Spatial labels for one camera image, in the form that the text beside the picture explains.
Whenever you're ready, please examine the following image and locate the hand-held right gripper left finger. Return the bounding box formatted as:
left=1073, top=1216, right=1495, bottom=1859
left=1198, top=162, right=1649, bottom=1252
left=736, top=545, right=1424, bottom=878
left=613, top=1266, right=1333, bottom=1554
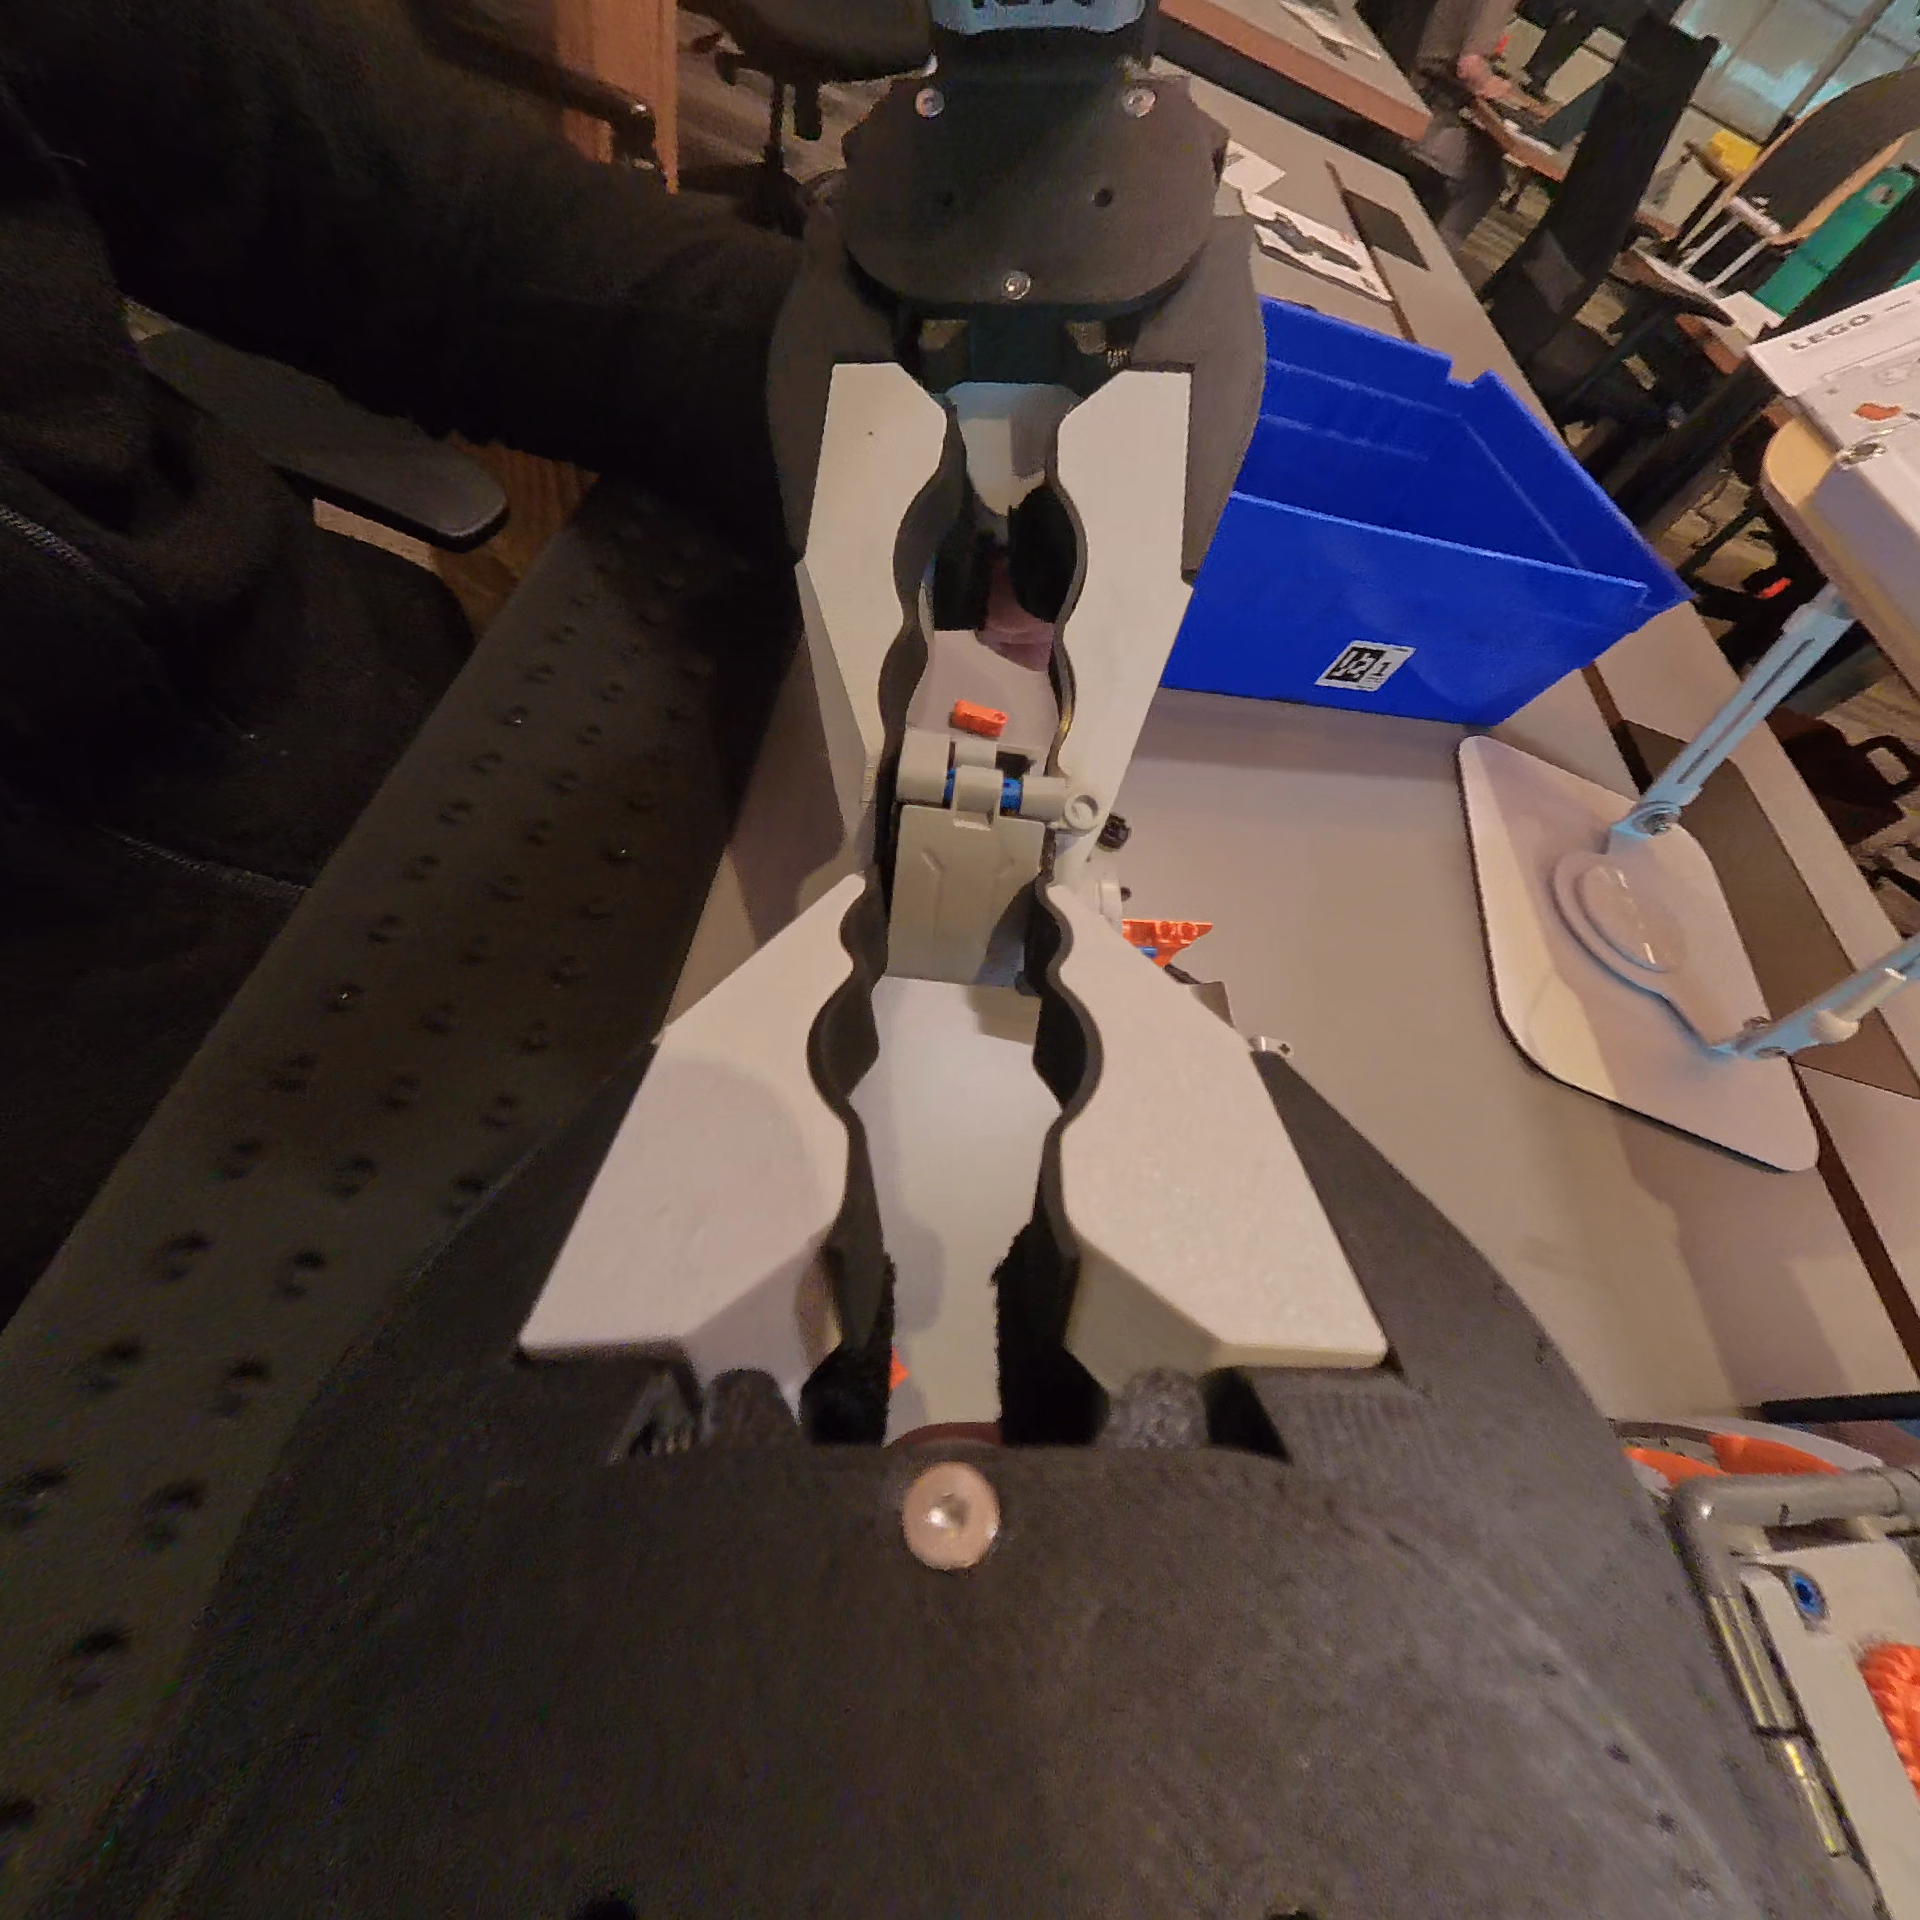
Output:
left=518, top=878, right=897, bottom=1446

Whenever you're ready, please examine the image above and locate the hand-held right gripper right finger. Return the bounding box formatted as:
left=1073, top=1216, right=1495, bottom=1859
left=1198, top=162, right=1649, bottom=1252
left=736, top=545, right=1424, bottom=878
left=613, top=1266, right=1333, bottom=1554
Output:
left=998, top=882, right=1388, bottom=1446

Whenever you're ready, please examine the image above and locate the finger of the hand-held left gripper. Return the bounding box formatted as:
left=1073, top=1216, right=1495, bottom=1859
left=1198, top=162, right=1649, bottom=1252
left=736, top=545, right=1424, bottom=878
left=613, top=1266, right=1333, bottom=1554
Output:
left=795, top=360, right=969, bottom=858
left=1041, top=361, right=1203, bottom=890

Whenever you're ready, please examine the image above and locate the grey orange brick wheel assembly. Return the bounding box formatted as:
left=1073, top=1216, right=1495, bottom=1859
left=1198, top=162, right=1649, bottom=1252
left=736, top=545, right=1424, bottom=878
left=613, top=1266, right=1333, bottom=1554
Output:
left=1092, top=868, right=1296, bottom=1056

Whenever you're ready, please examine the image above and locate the small grey brick hinge assembly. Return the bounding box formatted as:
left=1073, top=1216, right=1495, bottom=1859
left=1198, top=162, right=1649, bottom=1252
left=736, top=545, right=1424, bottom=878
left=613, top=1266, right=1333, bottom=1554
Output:
left=892, top=728, right=1107, bottom=994

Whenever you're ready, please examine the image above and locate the blue bin with tag label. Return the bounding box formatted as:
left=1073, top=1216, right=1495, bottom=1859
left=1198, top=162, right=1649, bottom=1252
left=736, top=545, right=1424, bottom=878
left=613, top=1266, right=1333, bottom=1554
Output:
left=1159, top=293, right=1703, bottom=732

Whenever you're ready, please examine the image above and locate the white paper sheet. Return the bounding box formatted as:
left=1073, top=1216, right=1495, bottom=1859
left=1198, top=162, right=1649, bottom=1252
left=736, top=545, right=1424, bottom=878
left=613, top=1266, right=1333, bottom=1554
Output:
left=1241, top=207, right=1390, bottom=298

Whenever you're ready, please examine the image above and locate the black tablet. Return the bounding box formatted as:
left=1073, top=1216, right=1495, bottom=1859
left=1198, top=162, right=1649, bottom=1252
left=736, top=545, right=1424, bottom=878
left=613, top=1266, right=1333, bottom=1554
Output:
left=1339, top=184, right=1430, bottom=273

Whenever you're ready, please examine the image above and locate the wooden pillar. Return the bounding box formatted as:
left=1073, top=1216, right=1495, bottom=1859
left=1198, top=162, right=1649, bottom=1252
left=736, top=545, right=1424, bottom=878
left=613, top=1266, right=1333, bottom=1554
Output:
left=525, top=0, right=679, bottom=170

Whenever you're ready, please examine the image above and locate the black dimpled cushion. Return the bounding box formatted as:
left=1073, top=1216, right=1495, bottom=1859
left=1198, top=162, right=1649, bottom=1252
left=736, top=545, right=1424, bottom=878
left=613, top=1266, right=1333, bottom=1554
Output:
left=0, top=480, right=818, bottom=1920

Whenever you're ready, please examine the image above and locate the white document stand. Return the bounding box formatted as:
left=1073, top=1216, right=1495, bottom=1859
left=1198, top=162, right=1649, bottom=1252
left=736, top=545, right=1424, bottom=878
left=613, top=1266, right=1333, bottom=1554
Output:
left=1459, top=420, right=1920, bottom=1176

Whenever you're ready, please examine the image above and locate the black chair armrest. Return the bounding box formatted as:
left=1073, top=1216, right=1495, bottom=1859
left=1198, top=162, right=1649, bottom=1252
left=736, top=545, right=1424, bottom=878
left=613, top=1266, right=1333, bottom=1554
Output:
left=132, top=320, right=512, bottom=551

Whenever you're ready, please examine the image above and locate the black high-back chair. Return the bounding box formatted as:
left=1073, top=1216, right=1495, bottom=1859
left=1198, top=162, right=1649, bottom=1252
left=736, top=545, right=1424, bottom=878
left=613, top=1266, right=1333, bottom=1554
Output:
left=1485, top=15, right=1726, bottom=442

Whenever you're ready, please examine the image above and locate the white printed instruction sheet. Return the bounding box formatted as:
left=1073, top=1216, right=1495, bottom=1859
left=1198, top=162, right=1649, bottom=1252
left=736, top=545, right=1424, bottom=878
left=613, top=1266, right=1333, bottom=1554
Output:
left=1749, top=290, right=1920, bottom=442

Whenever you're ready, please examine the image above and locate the grey orange tracked brick robot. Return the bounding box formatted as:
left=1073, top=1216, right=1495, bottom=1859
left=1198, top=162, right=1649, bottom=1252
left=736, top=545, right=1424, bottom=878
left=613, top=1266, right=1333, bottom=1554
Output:
left=1614, top=1424, right=1920, bottom=1920

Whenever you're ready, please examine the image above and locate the green container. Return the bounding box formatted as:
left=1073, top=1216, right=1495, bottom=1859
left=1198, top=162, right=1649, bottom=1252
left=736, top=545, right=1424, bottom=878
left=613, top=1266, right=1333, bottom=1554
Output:
left=1762, top=162, right=1920, bottom=320

